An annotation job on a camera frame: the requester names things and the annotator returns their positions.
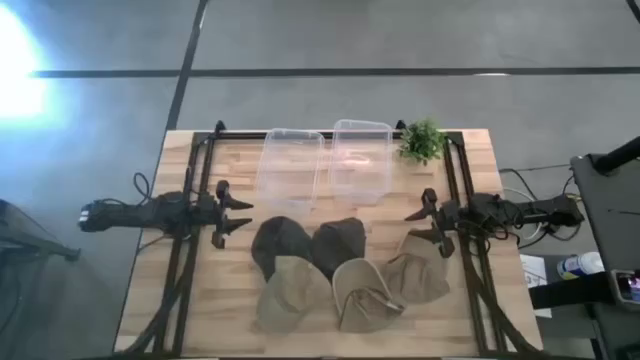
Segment white bottle with label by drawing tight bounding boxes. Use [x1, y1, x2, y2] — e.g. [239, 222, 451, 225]
[556, 251, 605, 281]

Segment dark grey cap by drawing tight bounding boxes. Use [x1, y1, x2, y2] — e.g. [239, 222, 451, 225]
[310, 216, 369, 281]
[250, 215, 315, 282]

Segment black cable loop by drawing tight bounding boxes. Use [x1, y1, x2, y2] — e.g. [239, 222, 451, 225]
[132, 172, 152, 202]

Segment clear plastic bin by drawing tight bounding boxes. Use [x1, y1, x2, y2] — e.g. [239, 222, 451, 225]
[255, 127, 326, 211]
[327, 118, 394, 206]

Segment black pole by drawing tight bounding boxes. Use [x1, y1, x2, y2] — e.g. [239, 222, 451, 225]
[592, 136, 640, 175]

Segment khaki cap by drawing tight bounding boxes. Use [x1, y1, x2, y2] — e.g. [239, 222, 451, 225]
[331, 257, 407, 334]
[382, 230, 451, 305]
[254, 255, 334, 335]

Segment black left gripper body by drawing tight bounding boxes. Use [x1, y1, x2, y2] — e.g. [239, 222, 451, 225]
[199, 179, 232, 250]

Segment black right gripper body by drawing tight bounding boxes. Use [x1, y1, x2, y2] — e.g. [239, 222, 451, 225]
[422, 187, 459, 259]

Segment white paper sheet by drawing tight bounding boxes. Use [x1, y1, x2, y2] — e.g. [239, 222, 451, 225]
[519, 253, 552, 319]

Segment dark grey cart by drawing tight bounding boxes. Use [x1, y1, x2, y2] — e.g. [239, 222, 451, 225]
[569, 149, 640, 360]

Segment phone with lit screen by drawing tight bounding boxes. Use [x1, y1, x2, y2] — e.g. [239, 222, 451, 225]
[612, 269, 640, 304]

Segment black metal table frame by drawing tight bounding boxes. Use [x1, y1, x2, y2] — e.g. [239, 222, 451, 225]
[124, 119, 544, 359]

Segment white cable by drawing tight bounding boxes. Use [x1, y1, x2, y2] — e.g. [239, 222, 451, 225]
[502, 187, 545, 242]

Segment small green potted plant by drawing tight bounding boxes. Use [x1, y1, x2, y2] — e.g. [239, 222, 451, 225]
[398, 118, 446, 166]

